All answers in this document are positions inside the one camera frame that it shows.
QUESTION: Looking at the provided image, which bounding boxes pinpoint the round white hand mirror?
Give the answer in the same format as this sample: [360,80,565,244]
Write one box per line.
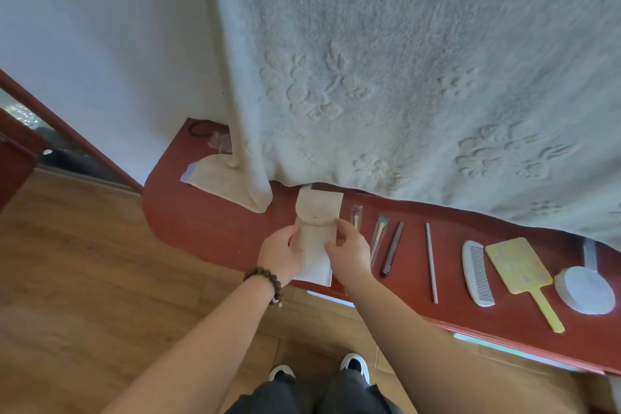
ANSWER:
[553,238,617,316]

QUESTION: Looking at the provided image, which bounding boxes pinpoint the person's left forearm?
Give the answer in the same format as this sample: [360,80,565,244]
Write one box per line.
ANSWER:
[99,274,287,414]

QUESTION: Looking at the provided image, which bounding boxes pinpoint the person's right forearm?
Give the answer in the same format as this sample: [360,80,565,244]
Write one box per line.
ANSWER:
[336,272,590,414]

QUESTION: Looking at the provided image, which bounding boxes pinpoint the white embossed blanket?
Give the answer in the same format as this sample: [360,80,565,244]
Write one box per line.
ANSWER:
[203,0,621,250]

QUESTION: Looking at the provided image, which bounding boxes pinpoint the thin silver stick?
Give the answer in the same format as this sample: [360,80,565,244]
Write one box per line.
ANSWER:
[425,223,439,305]

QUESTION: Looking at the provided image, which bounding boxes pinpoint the long brush in clear wrap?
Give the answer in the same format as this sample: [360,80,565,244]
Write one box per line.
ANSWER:
[369,214,390,268]

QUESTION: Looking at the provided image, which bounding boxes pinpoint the person's left hand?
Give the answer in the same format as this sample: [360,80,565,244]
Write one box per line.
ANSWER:
[256,225,306,286]

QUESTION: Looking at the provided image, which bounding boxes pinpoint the person's right shoe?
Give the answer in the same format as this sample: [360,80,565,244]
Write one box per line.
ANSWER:
[339,353,371,386]

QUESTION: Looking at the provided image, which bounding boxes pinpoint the person's right hand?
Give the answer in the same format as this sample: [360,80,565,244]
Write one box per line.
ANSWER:
[323,219,374,284]

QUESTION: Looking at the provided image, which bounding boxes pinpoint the beige fabric pouch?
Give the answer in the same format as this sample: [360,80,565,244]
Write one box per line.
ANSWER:
[291,187,344,288]

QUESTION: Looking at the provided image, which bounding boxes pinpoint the white comb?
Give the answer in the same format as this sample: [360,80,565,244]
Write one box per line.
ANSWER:
[461,240,496,308]

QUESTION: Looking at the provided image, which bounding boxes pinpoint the dark grey trousers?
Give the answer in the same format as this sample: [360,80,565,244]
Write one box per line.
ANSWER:
[224,369,404,414]

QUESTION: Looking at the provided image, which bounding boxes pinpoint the black hair tie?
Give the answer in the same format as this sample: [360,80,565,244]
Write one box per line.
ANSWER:
[188,120,229,139]

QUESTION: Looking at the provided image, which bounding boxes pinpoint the beige folded cloth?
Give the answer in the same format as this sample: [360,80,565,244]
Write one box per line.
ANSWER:
[180,154,269,214]

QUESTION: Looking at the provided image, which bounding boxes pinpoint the brown bead bracelet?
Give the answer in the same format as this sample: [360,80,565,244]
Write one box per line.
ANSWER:
[243,267,284,307]

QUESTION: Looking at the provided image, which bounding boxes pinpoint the clear plastic bag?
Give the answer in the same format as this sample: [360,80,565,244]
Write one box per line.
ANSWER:
[208,131,234,154]

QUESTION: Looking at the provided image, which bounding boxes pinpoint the red wooden door frame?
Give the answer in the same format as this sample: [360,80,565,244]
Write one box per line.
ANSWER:
[0,68,144,213]

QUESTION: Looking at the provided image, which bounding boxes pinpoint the person's shoe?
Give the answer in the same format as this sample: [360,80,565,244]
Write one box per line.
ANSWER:
[268,364,297,383]
[339,353,371,386]

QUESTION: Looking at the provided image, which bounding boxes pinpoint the yellow hand mirror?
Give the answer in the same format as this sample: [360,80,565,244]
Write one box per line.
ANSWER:
[485,237,566,334]

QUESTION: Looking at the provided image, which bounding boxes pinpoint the person's left shoe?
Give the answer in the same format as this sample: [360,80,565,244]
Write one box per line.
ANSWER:
[268,364,297,383]

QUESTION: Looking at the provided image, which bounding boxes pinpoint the dark brown wooden stick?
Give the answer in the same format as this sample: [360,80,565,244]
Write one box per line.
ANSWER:
[381,222,405,278]

